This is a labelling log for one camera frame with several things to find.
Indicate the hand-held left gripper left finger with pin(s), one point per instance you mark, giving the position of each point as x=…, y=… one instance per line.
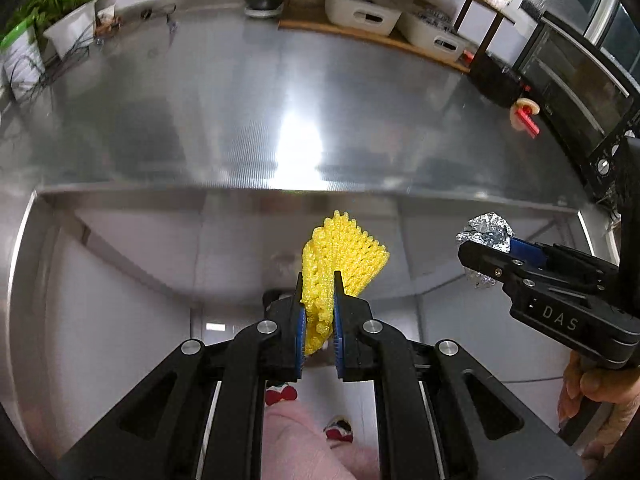
x=301, y=335

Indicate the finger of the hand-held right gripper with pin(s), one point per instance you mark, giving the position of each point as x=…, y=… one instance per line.
x=525, y=250
x=485, y=260

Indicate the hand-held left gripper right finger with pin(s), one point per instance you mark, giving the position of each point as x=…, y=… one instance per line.
x=337, y=340

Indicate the aluminium foil ball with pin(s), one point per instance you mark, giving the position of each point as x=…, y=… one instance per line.
x=490, y=230

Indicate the yellow foam fruit net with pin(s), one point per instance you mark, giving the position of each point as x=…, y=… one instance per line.
x=345, y=255

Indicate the person's right hand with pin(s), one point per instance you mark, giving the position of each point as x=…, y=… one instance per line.
x=620, y=385

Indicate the red bow slipper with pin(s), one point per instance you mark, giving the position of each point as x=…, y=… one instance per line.
x=339, y=431
x=280, y=394

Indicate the pink fleece pants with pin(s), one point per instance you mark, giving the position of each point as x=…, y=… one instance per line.
x=300, y=450

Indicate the red and cream tool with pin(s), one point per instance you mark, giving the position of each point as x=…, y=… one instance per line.
x=525, y=117

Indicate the black countertop oven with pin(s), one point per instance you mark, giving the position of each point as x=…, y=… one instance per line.
x=575, y=85

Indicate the small black appliance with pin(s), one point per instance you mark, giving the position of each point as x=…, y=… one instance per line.
x=495, y=80

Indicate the white storage basket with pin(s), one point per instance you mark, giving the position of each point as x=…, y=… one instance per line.
x=362, y=15
x=435, y=40

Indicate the wooden shelf rack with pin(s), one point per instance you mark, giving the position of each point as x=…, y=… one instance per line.
x=320, y=27

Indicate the black bowl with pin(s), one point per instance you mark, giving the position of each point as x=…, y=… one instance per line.
x=263, y=2

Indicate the green plant in white pot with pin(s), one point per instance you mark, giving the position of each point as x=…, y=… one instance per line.
x=70, y=27

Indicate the white pot with green rim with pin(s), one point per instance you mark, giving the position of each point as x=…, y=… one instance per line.
x=22, y=62

